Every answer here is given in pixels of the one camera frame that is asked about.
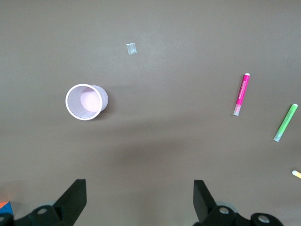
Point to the colourful puzzle cube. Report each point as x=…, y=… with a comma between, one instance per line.
x=5, y=207

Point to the pink mesh cup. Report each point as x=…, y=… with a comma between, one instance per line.
x=89, y=101

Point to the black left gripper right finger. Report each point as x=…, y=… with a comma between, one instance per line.
x=207, y=209

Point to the small clear tape piece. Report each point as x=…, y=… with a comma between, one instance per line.
x=131, y=49

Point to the brown table cover sheet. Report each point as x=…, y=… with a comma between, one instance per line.
x=164, y=141

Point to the green marker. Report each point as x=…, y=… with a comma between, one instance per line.
x=285, y=122

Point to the pink marker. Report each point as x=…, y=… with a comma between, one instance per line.
x=243, y=91

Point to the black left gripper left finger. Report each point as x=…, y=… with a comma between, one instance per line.
x=70, y=207

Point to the yellow marker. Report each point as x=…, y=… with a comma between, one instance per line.
x=297, y=174

